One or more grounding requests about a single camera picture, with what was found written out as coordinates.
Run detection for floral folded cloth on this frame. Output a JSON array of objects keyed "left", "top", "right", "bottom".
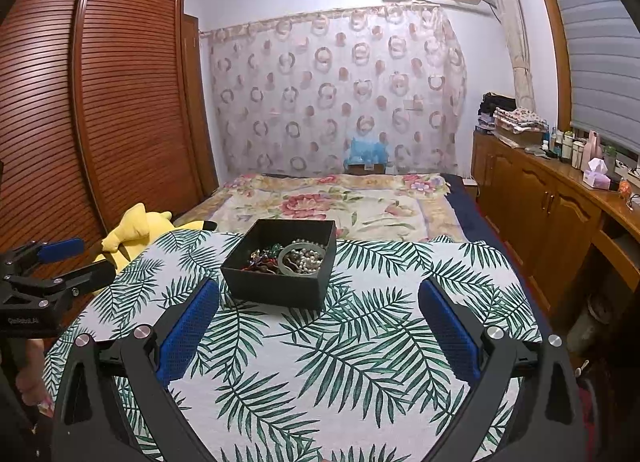
[{"left": 492, "top": 106, "right": 549, "bottom": 133}]

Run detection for wooden sideboard cabinet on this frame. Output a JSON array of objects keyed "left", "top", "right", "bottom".
[{"left": 471, "top": 131, "right": 640, "bottom": 323}]

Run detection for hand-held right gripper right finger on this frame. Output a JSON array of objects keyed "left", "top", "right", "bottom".
[{"left": 417, "top": 278, "right": 586, "bottom": 462}]

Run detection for dark folded clothes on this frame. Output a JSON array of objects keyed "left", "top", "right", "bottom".
[{"left": 477, "top": 92, "right": 518, "bottom": 131}]

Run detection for blue plush toy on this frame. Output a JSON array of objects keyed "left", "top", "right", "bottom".
[{"left": 344, "top": 134, "right": 391, "bottom": 166}]

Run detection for tissue box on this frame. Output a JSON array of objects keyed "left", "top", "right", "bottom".
[{"left": 581, "top": 158, "right": 611, "bottom": 190}]

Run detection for floral blanket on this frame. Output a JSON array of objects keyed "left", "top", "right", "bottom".
[{"left": 172, "top": 173, "right": 473, "bottom": 243}]

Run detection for circle patterned curtain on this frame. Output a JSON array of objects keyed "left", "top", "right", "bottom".
[{"left": 200, "top": 4, "right": 468, "bottom": 177}]

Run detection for grey window blind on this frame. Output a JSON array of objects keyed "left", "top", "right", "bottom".
[{"left": 545, "top": 0, "right": 640, "bottom": 163}]

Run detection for black jewelry box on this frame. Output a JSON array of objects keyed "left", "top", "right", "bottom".
[{"left": 220, "top": 218, "right": 337, "bottom": 311}]

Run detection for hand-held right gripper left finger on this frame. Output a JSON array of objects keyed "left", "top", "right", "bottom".
[{"left": 50, "top": 278, "right": 222, "bottom": 462}]

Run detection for dark blue bedsheet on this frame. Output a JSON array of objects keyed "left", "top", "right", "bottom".
[{"left": 442, "top": 173, "right": 507, "bottom": 249}]

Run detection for pink bottle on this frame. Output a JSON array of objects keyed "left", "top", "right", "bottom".
[{"left": 582, "top": 131, "right": 603, "bottom": 169}]

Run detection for row of toiletry bottles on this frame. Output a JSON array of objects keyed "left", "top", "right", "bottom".
[{"left": 549, "top": 128, "right": 586, "bottom": 165}]

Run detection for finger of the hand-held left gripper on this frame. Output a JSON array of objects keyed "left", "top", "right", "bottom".
[
  {"left": 0, "top": 238, "right": 86, "bottom": 283},
  {"left": 10, "top": 259, "right": 117, "bottom": 301}
]

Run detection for person's left hand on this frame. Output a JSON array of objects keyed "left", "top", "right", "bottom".
[{"left": 15, "top": 339, "right": 56, "bottom": 415}]

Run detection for palm leaf printed cloth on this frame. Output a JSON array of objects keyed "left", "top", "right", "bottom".
[{"left": 42, "top": 231, "right": 543, "bottom": 462}]

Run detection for pearl necklace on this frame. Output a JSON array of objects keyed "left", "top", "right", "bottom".
[{"left": 285, "top": 241, "right": 326, "bottom": 275}]

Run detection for pale jade bangle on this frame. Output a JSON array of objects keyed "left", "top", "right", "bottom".
[{"left": 278, "top": 242, "right": 327, "bottom": 277}]

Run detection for wooden slatted wardrobe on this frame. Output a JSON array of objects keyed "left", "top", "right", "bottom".
[{"left": 0, "top": 0, "right": 221, "bottom": 293}]

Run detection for beige tied curtain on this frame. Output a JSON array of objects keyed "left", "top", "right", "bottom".
[{"left": 482, "top": 0, "right": 538, "bottom": 115}]

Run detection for yellow plush toy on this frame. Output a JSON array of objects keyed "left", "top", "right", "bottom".
[{"left": 100, "top": 203, "right": 218, "bottom": 270}]

